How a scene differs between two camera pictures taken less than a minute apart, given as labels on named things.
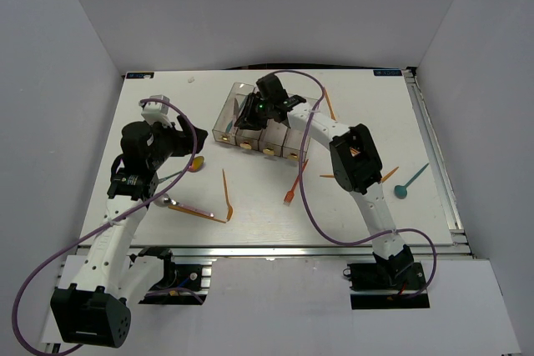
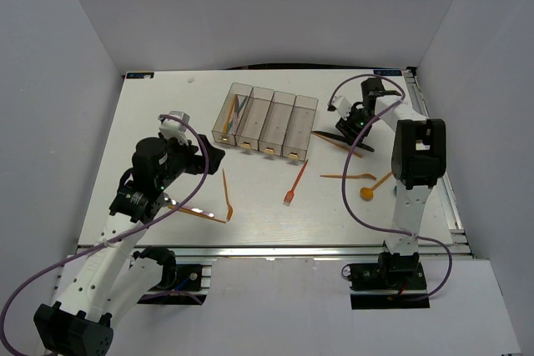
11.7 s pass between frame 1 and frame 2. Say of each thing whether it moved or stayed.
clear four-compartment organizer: stayed
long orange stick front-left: stayed
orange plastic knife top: moved
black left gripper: moved
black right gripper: moved
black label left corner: stayed
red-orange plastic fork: stayed
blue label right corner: stayed
